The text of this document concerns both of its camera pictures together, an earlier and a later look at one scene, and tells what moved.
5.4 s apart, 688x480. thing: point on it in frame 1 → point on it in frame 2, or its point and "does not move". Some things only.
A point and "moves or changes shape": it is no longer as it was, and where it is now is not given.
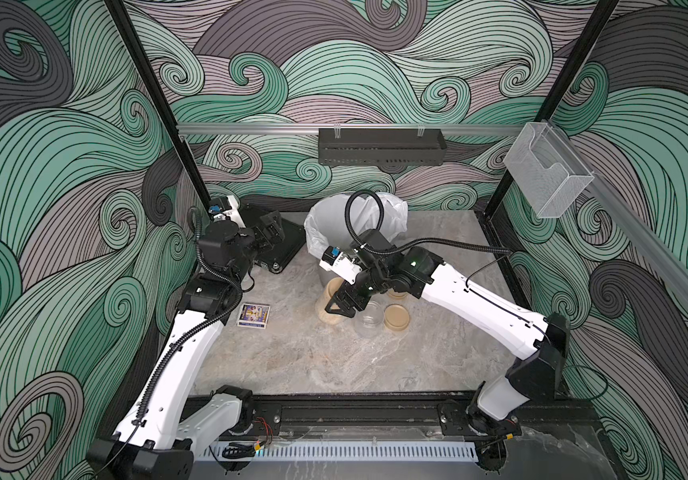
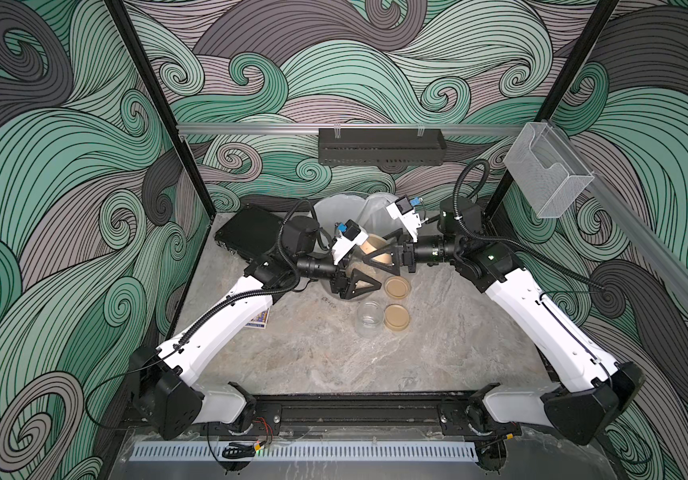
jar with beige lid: (324, 299) moves or changes shape
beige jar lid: (397, 296) does not move
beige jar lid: (396, 317) does not move
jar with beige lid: (369, 322) does not move
